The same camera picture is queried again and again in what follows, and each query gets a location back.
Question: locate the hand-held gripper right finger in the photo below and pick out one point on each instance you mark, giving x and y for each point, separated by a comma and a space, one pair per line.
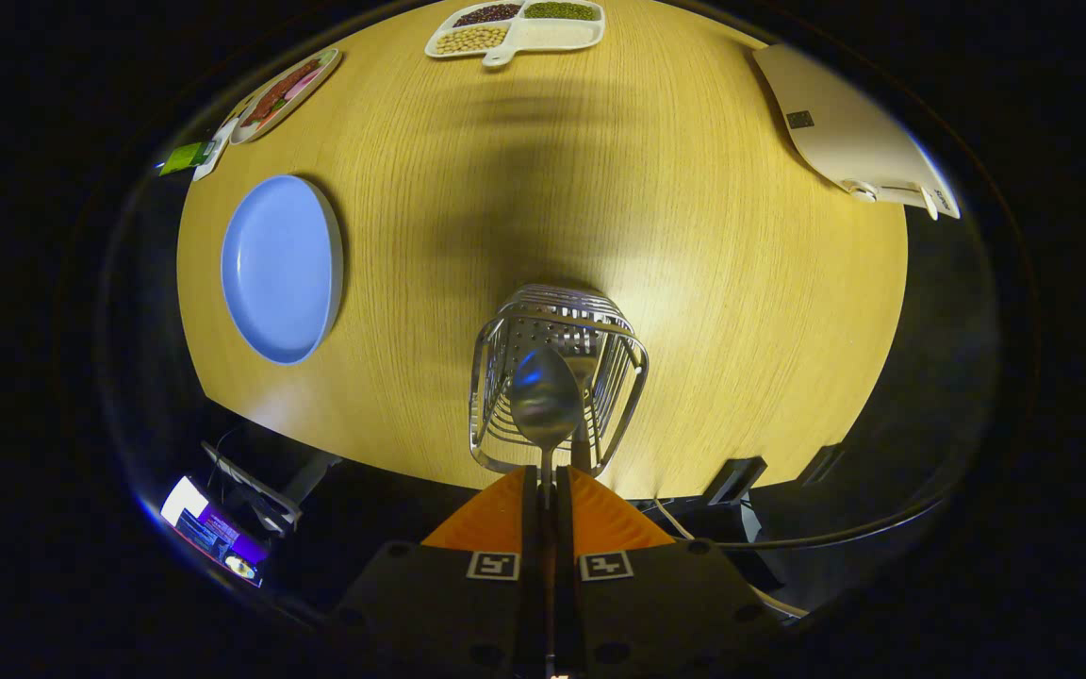
569, 613

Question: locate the oval plate with food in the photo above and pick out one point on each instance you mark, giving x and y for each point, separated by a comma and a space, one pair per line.
284, 94

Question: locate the cream white toaster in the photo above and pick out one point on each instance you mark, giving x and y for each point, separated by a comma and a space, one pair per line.
835, 123

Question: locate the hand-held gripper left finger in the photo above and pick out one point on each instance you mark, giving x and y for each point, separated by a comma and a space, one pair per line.
529, 613

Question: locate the white divided tray with beans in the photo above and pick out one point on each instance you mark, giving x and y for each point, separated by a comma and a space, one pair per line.
552, 36

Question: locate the clear bottle with green label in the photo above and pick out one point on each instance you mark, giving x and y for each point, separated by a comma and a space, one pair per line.
185, 157

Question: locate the white square coaster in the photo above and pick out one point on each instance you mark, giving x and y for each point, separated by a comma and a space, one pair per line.
216, 151

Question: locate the laptop with lit screen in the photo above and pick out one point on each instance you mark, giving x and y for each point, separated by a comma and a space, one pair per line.
208, 528

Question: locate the blue round plate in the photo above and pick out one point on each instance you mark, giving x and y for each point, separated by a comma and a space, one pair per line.
279, 269

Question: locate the black table bracket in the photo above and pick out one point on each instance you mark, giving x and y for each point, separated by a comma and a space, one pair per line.
823, 464
733, 481

